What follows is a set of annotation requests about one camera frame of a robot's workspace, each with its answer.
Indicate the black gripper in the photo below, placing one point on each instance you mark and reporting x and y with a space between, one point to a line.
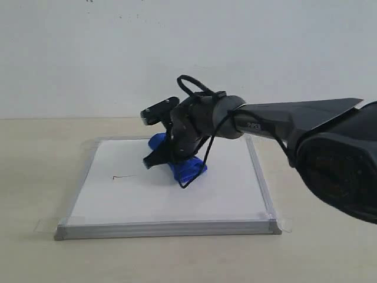
192 122

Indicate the blue microfibre cloth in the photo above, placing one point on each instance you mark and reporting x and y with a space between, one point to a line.
183 172

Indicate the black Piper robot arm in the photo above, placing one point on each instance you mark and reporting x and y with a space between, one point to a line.
330 143

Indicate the clear tape front left corner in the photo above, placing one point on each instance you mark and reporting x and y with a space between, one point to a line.
52 225

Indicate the clear tape corner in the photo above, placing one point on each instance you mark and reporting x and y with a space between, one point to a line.
279 225
52 225

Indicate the clear tape front right corner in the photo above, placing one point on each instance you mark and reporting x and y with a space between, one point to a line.
279 225

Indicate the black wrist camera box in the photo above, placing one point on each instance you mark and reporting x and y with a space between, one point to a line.
159 112

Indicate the white board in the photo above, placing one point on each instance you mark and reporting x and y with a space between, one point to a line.
119 198

